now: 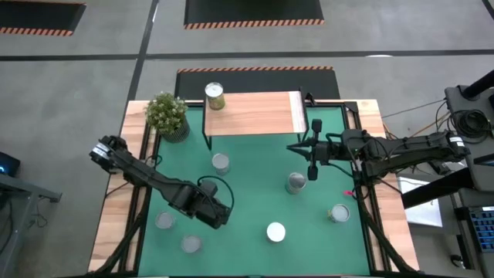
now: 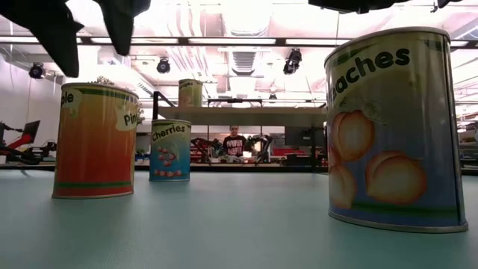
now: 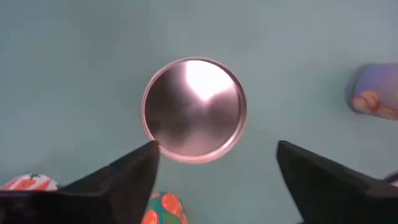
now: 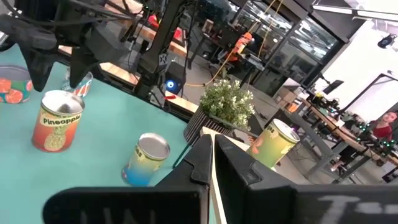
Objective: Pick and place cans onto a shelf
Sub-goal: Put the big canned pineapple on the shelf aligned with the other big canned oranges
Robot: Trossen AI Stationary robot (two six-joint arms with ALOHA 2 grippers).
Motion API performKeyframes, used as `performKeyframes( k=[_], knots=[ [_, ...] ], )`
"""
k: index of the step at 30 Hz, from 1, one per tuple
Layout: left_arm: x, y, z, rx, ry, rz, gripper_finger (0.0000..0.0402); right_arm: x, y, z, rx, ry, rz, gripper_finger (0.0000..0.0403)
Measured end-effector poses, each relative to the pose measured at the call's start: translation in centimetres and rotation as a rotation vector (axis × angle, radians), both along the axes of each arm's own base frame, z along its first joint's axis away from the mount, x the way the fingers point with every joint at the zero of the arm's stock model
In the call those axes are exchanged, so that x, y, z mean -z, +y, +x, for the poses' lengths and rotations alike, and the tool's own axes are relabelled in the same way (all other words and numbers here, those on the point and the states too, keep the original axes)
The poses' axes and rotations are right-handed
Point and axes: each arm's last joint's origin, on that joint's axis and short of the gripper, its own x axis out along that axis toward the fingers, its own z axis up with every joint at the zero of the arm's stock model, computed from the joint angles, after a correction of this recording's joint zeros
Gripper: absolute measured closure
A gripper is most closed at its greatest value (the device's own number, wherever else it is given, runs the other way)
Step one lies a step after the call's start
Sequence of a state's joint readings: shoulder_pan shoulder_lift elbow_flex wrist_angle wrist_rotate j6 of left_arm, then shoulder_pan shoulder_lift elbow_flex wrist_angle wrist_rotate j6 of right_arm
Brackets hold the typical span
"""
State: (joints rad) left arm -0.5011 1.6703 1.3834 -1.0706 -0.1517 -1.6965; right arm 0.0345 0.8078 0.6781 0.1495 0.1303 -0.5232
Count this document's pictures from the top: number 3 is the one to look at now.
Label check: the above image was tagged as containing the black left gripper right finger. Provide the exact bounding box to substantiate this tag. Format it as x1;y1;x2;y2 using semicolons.
276;140;398;224

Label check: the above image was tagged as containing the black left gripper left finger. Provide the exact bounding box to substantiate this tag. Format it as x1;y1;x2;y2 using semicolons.
0;140;160;224

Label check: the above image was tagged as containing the short white oranges can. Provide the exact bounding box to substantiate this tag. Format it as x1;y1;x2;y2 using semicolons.
0;172;60;191

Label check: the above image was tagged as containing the teal cherries can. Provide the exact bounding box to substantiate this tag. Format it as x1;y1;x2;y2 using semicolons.
140;192;190;224

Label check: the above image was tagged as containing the blue peaches can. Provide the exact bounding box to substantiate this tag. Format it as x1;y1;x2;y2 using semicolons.
344;63;398;121

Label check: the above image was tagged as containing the green oranges can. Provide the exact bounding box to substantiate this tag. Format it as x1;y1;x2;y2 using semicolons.
140;56;249;165

